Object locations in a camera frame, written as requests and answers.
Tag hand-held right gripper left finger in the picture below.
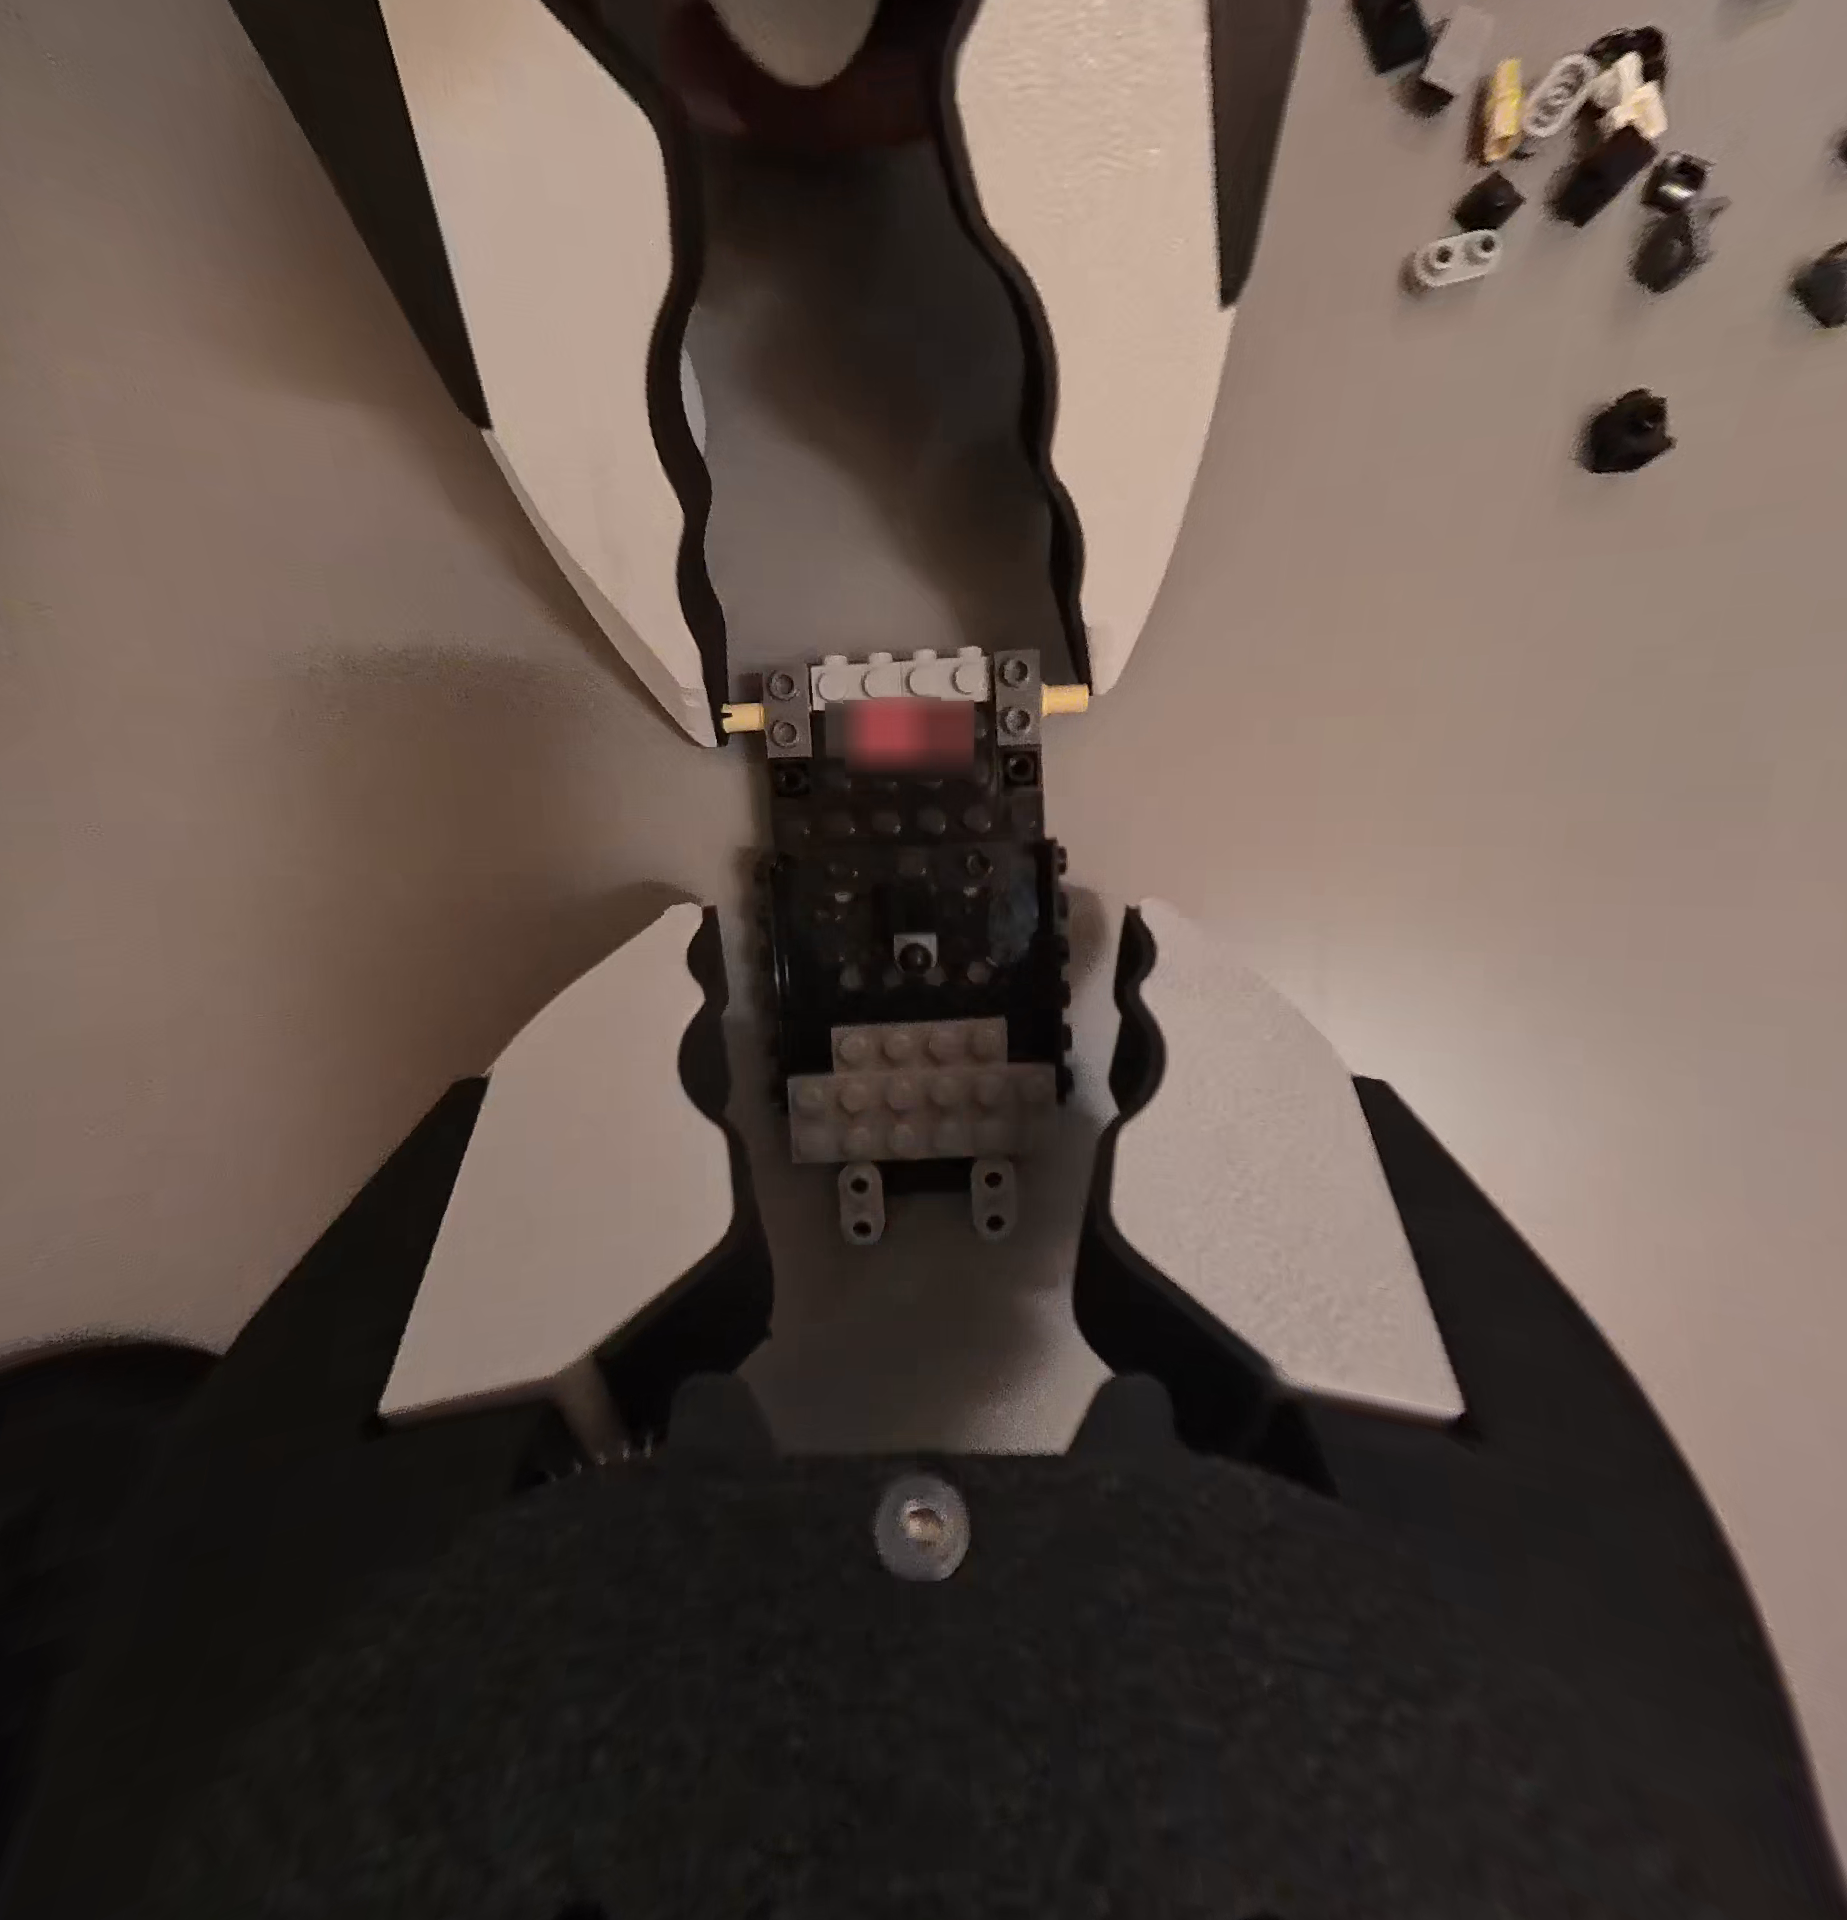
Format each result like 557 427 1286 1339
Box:
374 900 777 1418

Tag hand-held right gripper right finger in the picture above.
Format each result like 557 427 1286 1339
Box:
1078 898 1468 1426

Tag scattered small brick pieces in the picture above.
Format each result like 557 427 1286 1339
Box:
1347 0 1847 481

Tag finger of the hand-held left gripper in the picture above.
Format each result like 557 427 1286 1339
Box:
387 0 733 753
944 0 1243 703

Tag grey axle brick assembly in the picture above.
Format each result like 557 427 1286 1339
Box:
718 646 1092 788

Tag black brick chassis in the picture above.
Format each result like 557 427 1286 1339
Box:
733 751 1086 1249

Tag person's left hand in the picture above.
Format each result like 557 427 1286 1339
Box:
667 28 986 154

